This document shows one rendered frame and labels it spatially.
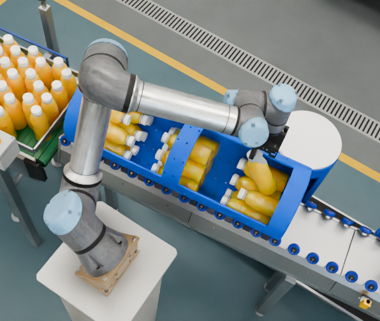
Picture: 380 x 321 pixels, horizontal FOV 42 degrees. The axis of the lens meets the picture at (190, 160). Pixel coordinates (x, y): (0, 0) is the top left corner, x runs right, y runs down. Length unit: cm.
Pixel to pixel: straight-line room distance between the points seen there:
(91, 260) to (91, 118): 41
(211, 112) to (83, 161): 42
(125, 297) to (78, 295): 14
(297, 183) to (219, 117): 56
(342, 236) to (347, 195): 122
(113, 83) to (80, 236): 46
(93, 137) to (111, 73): 26
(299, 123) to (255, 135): 86
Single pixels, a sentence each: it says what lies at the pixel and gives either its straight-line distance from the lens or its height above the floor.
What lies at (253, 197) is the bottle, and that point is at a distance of 175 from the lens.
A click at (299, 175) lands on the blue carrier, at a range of 171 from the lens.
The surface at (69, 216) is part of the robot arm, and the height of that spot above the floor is 141.
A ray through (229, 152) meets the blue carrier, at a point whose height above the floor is 103.
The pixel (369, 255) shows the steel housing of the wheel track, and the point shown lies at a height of 93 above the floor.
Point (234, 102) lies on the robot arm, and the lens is 134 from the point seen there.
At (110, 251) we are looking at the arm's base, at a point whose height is 130.
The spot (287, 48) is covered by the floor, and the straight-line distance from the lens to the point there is 379.
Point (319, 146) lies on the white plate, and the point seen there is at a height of 104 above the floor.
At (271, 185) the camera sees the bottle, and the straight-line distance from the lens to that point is 174.
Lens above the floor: 267
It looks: 60 degrees down
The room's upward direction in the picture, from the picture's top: 11 degrees clockwise
